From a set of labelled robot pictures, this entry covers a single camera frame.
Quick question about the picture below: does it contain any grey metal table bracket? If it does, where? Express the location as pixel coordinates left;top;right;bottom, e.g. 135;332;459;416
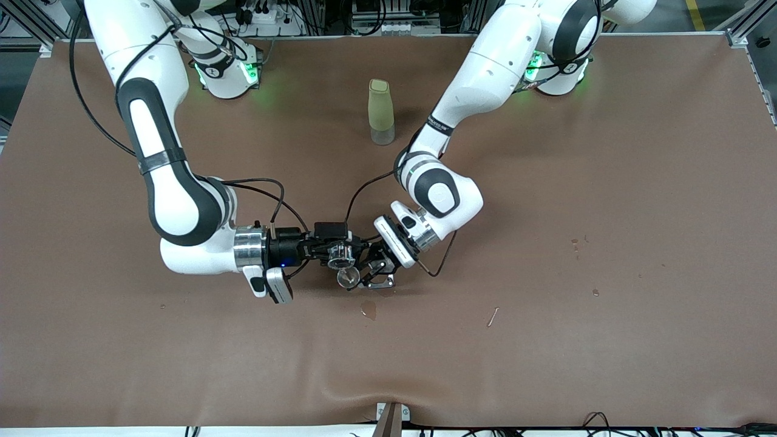
375;402;412;424

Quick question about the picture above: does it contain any black cable loop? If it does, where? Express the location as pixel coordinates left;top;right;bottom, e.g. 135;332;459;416
583;412;614;435

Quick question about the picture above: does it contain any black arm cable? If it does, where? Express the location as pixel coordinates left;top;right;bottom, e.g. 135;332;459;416
69;0;310;234
344;170;459;278

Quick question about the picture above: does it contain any white socket strip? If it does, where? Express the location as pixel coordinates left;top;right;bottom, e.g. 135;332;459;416
354;18;441;36

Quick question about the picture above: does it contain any clear measuring cup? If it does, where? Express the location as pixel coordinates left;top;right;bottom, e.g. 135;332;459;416
327;241;358;271

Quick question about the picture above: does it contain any white power strip with plugs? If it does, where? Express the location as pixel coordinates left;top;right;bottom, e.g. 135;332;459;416
240;0;304;37

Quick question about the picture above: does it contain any aluminium frame profile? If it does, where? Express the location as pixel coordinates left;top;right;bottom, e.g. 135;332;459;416
715;0;777;128
0;0;83;58

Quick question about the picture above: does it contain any bottle with green sleeve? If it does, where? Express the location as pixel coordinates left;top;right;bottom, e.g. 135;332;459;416
368;78;396;146

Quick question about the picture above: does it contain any brown table mat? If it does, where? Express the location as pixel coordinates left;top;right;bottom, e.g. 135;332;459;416
0;33;777;429

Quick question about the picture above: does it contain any brown bar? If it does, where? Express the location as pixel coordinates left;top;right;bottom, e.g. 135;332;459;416
373;404;403;437

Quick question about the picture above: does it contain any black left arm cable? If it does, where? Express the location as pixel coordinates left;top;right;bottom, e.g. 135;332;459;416
344;170;459;278

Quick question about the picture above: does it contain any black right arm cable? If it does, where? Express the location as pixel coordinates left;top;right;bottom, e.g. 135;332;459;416
69;0;310;234

